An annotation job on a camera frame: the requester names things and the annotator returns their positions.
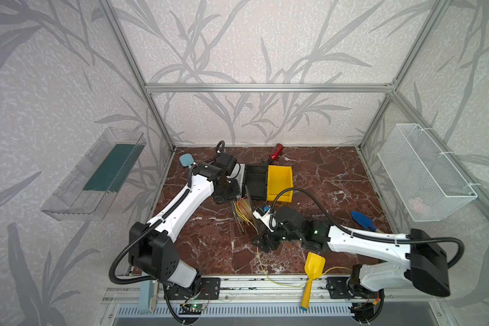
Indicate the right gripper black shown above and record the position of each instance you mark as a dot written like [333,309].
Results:
[272,236]

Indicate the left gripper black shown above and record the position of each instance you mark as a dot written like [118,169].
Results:
[231,194]

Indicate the grey cable spool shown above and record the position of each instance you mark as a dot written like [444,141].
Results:
[243,216]

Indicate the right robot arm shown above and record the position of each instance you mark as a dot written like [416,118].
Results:
[405,260]

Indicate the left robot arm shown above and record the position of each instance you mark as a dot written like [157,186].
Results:
[151,254]

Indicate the white plastic bin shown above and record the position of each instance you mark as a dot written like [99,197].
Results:
[241,176]

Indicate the black plastic bin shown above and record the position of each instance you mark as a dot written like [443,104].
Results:
[255,181]

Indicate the light blue brush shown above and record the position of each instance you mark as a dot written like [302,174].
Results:
[187,160]

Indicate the yellow plastic scoop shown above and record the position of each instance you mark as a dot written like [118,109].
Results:
[313,268]

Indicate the yellow plastic bin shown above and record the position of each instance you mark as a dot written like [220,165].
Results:
[279,178]

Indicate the pink item in basket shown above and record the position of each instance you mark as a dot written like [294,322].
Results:
[418,205]

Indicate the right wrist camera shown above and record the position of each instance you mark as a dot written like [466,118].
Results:
[263,214]

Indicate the red handled screwdriver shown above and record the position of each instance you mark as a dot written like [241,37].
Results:
[276,152]

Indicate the blue wooden handled tool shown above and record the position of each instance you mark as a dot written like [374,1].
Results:
[364,221]

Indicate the clear plastic wall tray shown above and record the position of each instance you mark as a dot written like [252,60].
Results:
[90,189]

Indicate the white wire basket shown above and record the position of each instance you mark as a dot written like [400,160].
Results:
[418,167]

